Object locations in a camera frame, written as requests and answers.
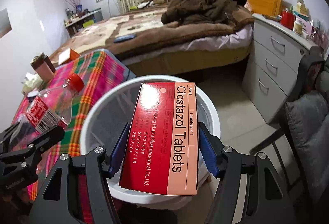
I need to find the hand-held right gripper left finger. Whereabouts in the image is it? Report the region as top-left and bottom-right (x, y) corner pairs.
(28, 123), (130, 224)

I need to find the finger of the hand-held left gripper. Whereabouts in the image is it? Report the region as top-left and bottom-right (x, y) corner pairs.
(27, 126), (65, 163)
(0, 124), (21, 154)

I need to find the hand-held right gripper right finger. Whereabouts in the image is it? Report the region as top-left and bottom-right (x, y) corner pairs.
(198, 121), (296, 224)

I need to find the clear plastic bottle red cap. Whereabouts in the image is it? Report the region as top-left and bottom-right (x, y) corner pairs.
(10, 73), (85, 142)

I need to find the red medicine box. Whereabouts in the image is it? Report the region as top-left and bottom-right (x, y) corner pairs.
(119, 82), (198, 196)

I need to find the white round bin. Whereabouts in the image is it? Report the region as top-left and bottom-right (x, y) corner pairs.
(80, 75), (221, 205)

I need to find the soft tissue pack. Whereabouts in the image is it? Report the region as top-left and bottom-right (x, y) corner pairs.
(22, 72), (43, 97)

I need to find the plaid tablecloth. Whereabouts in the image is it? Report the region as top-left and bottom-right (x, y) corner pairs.
(13, 51), (129, 224)

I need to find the orange cardboard box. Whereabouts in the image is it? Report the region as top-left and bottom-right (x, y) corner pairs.
(59, 49), (84, 65)

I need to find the bed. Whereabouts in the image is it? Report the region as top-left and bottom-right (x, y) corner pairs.
(49, 5), (255, 78)

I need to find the chair with grey cushion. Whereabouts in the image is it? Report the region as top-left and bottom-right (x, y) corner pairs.
(257, 55), (329, 204)

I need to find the grey drawer cabinet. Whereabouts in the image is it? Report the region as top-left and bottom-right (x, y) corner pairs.
(242, 14), (319, 124)

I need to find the dark blue phone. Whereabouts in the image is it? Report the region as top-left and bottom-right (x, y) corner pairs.
(114, 33), (135, 43)

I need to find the cluttered side desk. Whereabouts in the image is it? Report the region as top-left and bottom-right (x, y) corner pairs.
(64, 8), (103, 37)

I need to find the brown paw print blanket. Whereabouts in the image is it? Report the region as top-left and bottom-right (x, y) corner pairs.
(50, 5), (255, 60)

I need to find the vase with branches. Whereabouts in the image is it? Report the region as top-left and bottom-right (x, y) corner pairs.
(62, 0), (84, 16)

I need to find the brown jacket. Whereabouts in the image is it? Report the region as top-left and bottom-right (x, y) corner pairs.
(161, 0), (248, 25)

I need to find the white jar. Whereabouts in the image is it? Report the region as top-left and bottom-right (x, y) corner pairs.
(293, 20), (304, 34)

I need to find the pink mug with handle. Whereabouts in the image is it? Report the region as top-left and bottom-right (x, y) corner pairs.
(30, 53), (56, 81)

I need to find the square wall mirror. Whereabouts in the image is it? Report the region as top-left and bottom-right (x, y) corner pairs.
(0, 8), (12, 40)

